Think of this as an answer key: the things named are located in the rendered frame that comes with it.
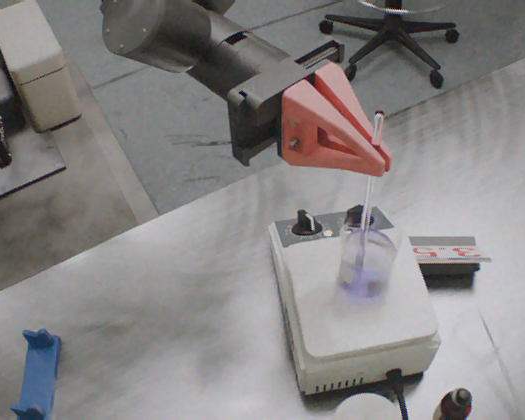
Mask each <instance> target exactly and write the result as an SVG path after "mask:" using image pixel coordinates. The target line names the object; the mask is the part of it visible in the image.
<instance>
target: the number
mask: <svg viewBox="0 0 525 420"><path fill-rule="evenodd" d="M412 250H413V252H414V255H415V257H416V258H419V257H436V258H475V257H487V256H485V254H484V253H482V252H480V251H479V250H478V248H477V247H426V248H412Z"/></svg>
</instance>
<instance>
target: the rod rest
mask: <svg viewBox="0 0 525 420"><path fill-rule="evenodd" d="M22 335H23V336H24V338H25V339H26V340H27V341H28V346H27V355H26V359H25V363H26V364H25V367H24V372H23V374H24V376H23V380H22V389H21V392H20V401H19V404H18V403H11V406H10V409H11V410H12V411H13V412H14V413H15V414H16V415H17V420H52V417H53V413H52V412H53V406H54V397H55V391H56V390H55V386H56V381H57V376H56V375H57V370H58V359H59V354H60V350H59V349H60V344H61V339H60V337H59V336H58V335H57V334H52V335H50V334H49V333H48V331H47V330H46V329H45V328H44V329H41V330H39V331H38V332H34V331H31V330H27V329H25V330H22Z"/></svg>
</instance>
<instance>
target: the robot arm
mask: <svg viewBox="0 0 525 420"><path fill-rule="evenodd" d="M100 1H101V2H102V4H101V6H100V7H99V8H100V10H101V13H102V15H103V16H104V18H103V25H102V34H103V39H104V40H103V42H104V43H105V45H106V47H107V49H108V50H109V51H110V52H112V53H113V54H115V55H120V56H122V57H125V58H127V59H132V60H135V61H137V62H139V63H142V64H144V63H145V64H147V65H150V66H152V67H154V68H157V69H159V68H160V69H163V70H165V71H167V72H170V73H174V74H177V73H180V72H184V71H185V72H186V73H187V74H189V76H190V77H192V78H193V79H194V80H196V81H198V82H200V83H201V84H202V85H204V86H205V87H206V88H208V89H209V90H210V91H212V92H213V93H215V94H217V95H218V96H220V98H221V99H223V100H224V101H225V102H227V111H228V120H229V129H230V137H231V146H232V155H233V158H235V159H236V160H237V161H238V162H239V163H241V164H242V165H243V166H244V167H249V166H250V162H249V160H250V158H252V157H253V156H255V155H256V154H258V153H259V152H261V151H262V150H264V149H266V148H268V147H269V146H271V145H272V144H274V143H275V142H277V154H278V156H280V157H281V158H282V159H283V160H285V162H286V163H287V164H289V165H290V166H296V167H310V168H326V169H339V170H346V171H351V172H356V173H361V174H366V175H371V176H376V177H381V176H382V175H383V174H384V171H386V172H388V171H390V170H391V166H392V160H393V156H392V154H391V153H390V151H389V150H388V148H387V147H386V145H385V144H384V142H383V141H382V140H381V144H380V150H379V153H378V152H377V151H376V150H375V149H374V148H372V146H371V140H372V133H373V126H372V125H371V124H370V122H369V121H368V119H367V117H366V116H365V114H364V112H363V110H362V107H361V105H360V103H359V102H358V101H357V99H356V97H355V95H354V93H353V90H352V88H351V86H350V84H349V82H348V81H347V79H346V77H345V75H344V72H343V70H342V68H341V67H339V66H338V65H337V62H338V63H341V62H344V59H345V52H344V48H345V46H344V44H343V43H342V42H340V41H338V40H337V39H335V38H333V37H331V36H327V37H326V38H324V39H322V40H321V41H319V42H315V43H314V44H312V45H310V46H309V47H307V48H305V49H304V50H302V51H298V52H297V53H295V54H293V55H292V56H291V55H290V54H288V53H287V52H285V51H284V50H282V49H279V48H277V47H276V46H274V45H273V44H271V43H269V42H268V41H266V40H265V39H263V38H261V37H258V36H257V35H255V34H254V33H252V32H250V31H249V30H247V29H246V28H245V29H244V28H243V27H241V26H239V25H238V24H237V23H236V22H234V21H231V20H229V19H228V18H226V17H225V16H223V15H224V13H226V12H227V11H228V10H229V8H230V7H231V6H232V5H233V4H234V3H235V1H236V0H100ZM346 119H347V120H348V121H347V120H346Z"/></svg>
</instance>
